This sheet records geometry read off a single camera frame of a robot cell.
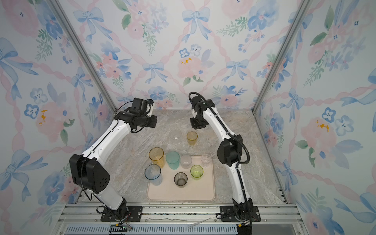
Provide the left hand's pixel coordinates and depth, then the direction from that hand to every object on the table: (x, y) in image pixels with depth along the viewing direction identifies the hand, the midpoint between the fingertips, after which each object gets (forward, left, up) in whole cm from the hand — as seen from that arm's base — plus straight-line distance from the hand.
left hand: (155, 119), depth 85 cm
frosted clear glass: (-16, -17, -21) cm, 31 cm away
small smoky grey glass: (-27, -15, -21) cm, 38 cm away
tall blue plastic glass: (-26, 0, -14) cm, 30 cm away
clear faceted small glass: (-16, -30, -21) cm, 40 cm away
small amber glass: (+3, -21, -22) cm, 30 cm away
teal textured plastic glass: (-17, -10, -16) cm, 25 cm away
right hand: (+2, -25, -9) cm, 27 cm away
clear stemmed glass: (+5, -10, -23) cm, 25 cm away
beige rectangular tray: (-33, -27, -21) cm, 48 cm away
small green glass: (-23, -24, -20) cm, 39 cm away
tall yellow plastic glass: (-18, -2, -10) cm, 21 cm away
